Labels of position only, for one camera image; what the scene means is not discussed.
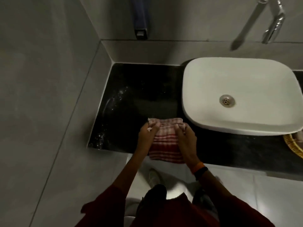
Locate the person's left hand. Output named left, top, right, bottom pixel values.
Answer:
left=135, top=122, right=161, bottom=156

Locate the person's right hand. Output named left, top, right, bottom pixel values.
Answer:
left=175, top=123, right=199, bottom=169

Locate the red and white checked cloth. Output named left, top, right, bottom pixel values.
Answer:
left=148, top=118, right=187, bottom=164

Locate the person's right forearm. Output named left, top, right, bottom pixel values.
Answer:
left=189, top=162, right=239, bottom=204

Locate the person's left forearm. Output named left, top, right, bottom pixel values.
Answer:
left=111, top=151, right=148, bottom=194

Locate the orange and black wristband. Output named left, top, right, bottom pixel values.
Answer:
left=191, top=162, right=209, bottom=181

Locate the white shoe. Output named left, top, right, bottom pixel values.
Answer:
left=149, top=168, right=162, bottom=188

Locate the metal sink drain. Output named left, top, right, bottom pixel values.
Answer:
left=219, top=94, right=235, bottom=108

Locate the white ceramic wash basin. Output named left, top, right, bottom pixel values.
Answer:
left=182, top=57, right=303, bottom=136

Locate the dark red shirt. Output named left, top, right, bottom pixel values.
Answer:
left=75, top=180, right=276, bottom=227

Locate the woven wicker basket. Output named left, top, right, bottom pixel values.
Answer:
left=283, top=133, right=303, bottom=159

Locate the blue wall soap dispenser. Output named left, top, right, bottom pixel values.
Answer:
left=132, top=0, right=152, bottom=41

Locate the chrome wall faucet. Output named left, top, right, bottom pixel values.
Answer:
left=256, top=0, right=285, bottom=44

